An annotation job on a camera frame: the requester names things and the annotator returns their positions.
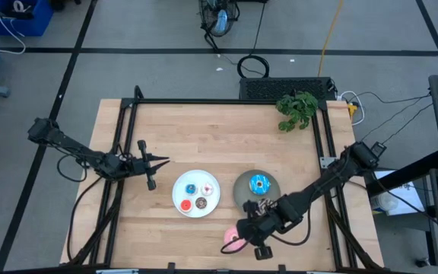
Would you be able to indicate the large blue plastic bin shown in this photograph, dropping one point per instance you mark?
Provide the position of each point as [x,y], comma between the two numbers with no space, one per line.
[32,21]

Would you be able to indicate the small chocolate donut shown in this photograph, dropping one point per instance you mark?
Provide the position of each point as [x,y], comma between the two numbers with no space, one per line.
[201,202]

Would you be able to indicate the black perforated computer case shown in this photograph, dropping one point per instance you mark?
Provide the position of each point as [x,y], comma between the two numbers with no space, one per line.
[280,88]

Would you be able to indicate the white round plate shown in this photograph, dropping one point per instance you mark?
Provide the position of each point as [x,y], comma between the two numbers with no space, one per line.
[196,177]

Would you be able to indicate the green leafy plant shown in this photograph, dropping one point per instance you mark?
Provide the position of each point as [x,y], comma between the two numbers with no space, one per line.
[297,108]

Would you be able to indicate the large pink donut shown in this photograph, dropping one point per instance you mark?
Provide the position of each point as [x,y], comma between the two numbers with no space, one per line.
[230,236]

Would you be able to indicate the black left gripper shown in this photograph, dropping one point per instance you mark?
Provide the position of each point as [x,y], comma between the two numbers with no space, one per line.
[137,166]

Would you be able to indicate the small blue donut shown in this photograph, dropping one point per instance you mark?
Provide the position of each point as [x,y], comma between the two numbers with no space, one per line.
[191,188]

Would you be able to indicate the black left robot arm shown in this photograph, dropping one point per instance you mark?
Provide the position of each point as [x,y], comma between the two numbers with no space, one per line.
[74,148]

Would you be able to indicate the black floor fan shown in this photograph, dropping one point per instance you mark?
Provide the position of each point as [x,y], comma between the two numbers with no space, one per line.
[219,17]

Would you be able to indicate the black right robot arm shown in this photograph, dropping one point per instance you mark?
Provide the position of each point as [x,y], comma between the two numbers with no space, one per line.
[329,179]

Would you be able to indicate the small white pink donut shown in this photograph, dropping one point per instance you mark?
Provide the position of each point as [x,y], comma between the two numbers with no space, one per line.
[207,189]

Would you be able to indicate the grey round plate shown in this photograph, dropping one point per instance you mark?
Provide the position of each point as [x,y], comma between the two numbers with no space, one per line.
[242,190]

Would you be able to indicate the black aluminium table frame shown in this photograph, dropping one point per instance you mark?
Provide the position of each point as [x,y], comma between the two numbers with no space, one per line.
[204,101]

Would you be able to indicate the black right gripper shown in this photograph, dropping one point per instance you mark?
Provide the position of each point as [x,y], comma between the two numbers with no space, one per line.
[266,222]

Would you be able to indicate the large chocolate donut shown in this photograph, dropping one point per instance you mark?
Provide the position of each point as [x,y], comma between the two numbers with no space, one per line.
[263,205]

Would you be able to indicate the white paper sheet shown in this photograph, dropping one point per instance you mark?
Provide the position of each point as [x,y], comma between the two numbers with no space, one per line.
[405,196]

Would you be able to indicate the large blue donut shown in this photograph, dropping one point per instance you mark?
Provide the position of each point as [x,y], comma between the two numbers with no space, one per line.
[259,184]

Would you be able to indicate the small red donut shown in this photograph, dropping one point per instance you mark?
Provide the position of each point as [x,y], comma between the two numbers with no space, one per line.
[186,205]

